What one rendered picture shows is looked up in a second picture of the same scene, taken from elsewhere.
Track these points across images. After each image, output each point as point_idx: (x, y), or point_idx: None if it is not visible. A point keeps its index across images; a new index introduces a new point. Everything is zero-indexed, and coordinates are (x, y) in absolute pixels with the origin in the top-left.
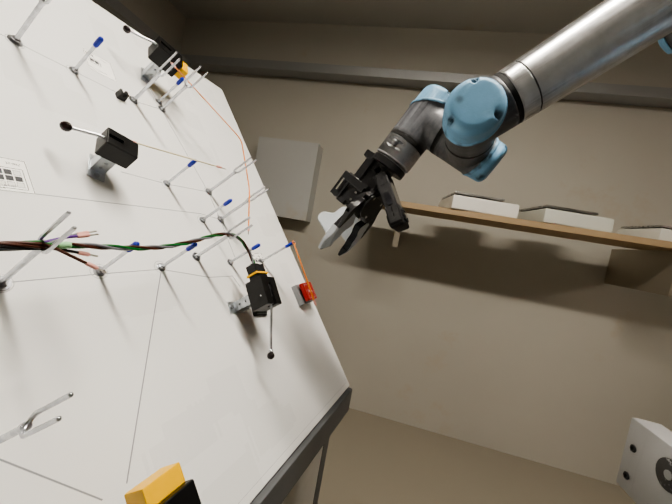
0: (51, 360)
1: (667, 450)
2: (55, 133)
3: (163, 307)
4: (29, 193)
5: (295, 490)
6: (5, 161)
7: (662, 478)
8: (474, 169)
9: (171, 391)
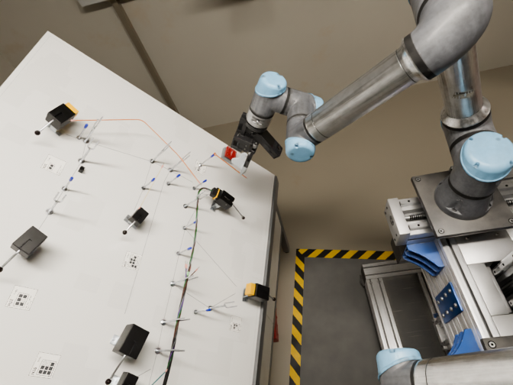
0: (198, 284)
1: (392, 214)
2: (111, 228)
3: (199, 240)
4: (141, 257)
5: None
6: (127, 257)
7: (390, 220)
8: None
9: (225, 259)
